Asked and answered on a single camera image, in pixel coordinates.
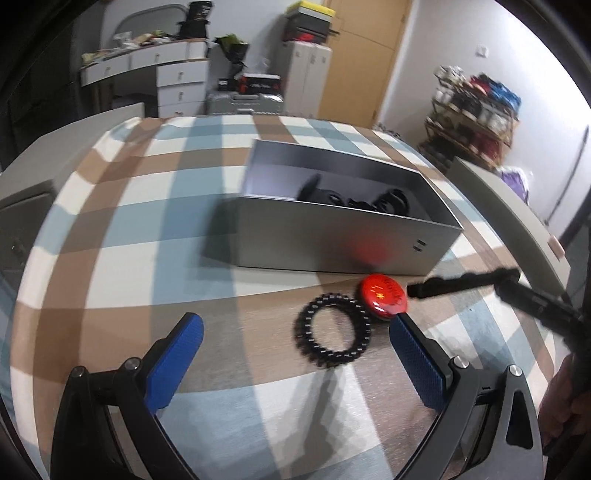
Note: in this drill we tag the grey chair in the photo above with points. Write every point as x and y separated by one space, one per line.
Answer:
508 203

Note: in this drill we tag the blue shoes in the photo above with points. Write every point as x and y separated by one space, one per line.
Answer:
505 94

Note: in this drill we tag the white desk with drawers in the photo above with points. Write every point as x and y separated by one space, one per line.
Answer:
180 78

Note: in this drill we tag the pile of shoes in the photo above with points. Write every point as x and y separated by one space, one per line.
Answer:
388 130

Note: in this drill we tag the small pink item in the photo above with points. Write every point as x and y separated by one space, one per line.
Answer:
556 245

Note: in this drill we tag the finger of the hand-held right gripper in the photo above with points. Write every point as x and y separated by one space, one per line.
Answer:
461 282

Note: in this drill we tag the wooden shoe rack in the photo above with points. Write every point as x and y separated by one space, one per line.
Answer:
471 124

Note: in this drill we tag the black scrunchie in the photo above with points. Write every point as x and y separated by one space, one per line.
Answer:
356 203

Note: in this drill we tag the silver box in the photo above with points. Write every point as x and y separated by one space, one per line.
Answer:
341 240

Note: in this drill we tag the purple bag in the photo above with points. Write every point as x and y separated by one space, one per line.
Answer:
515 184

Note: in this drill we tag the tall black box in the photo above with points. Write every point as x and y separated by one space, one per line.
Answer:
196 18

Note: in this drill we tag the silver suitcase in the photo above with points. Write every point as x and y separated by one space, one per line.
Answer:
244 104

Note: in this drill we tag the black and red shoe box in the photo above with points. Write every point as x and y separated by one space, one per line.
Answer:
304 30

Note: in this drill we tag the wooden door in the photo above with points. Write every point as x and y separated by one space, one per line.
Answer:
364 60

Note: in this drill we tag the black wrapped flower bouquet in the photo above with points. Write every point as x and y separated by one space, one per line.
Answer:
233 50

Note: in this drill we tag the flat black shoe box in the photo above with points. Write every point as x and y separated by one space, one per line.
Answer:
251 83

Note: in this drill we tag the white light switch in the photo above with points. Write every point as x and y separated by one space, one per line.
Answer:
483 51

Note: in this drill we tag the person's right hand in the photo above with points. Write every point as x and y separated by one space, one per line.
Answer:
556 406

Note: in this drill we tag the white shoes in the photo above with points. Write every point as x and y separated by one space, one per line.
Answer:
450 74

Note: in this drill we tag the grey arched mirror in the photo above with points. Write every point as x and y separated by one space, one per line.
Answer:
138 23

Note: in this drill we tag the yellow lid shoe box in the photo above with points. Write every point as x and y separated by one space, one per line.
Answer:
316 9

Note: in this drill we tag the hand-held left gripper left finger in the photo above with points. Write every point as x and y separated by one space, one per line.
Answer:
175 364

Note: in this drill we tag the white upright suitcase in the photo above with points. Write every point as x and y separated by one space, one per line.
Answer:
307 78

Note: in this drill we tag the red round badge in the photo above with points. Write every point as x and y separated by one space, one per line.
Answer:
383 296

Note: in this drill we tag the plaid tablecloth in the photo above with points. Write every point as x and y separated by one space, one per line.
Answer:
115 230

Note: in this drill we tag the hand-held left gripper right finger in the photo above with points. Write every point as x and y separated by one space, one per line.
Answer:
418 364

